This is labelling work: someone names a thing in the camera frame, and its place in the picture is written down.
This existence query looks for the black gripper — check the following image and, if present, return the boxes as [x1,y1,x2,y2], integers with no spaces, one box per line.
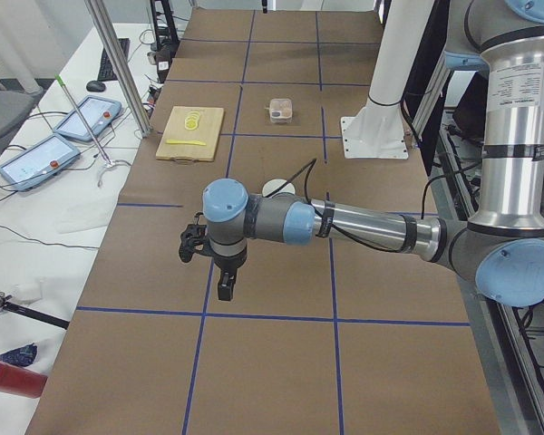
[209,239,248,301]

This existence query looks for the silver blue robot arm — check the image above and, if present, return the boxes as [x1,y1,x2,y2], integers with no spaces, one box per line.
[180,1,544,307]

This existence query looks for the clear plastic egg box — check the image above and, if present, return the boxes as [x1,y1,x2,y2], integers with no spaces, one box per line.
[268,98,294,124]

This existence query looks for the white bowl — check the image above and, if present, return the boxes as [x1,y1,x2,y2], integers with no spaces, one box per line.
[262,179,296,198]

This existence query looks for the yellow plastic knife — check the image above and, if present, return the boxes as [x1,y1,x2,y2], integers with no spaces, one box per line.
[165,139,207,146]

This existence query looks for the wooden cutting board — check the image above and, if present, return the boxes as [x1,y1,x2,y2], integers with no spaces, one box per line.
[155,106,224,163]

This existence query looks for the yellow lemon slices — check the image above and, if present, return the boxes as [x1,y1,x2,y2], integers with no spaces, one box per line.
[184,111,202,131]

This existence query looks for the long metal grabber stick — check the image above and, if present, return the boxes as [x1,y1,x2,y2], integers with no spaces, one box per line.
[55,75,131,188]

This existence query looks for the upper teach pendant tablet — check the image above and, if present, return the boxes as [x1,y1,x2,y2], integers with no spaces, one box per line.
[53,95,122,142]

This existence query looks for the teach pendant tablet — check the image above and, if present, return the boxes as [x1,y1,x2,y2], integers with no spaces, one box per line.
[53,95,122,142]
[0,133,80,191]

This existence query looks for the lower teach pendant tablet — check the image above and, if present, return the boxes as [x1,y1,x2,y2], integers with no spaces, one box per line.
[0,133,80,191]

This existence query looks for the black computer mouse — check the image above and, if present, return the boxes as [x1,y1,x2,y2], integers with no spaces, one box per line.
[85,81,106,92]

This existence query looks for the black keyboard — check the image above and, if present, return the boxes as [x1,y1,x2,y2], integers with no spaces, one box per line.
[97,37,131,82]

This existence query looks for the red cylinder bottle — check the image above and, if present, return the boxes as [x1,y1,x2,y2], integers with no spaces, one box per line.
[0,361,47,399]

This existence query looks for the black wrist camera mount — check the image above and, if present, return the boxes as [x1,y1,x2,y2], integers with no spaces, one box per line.
[178,224,211,263]

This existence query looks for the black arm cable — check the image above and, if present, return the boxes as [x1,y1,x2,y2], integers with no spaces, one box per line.
[271,156,481,253]

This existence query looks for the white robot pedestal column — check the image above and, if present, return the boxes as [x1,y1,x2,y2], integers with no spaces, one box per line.
[341,0,434,160]

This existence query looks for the aluminium frame post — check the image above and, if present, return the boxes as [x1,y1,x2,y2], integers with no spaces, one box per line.
[84,0,151,138]

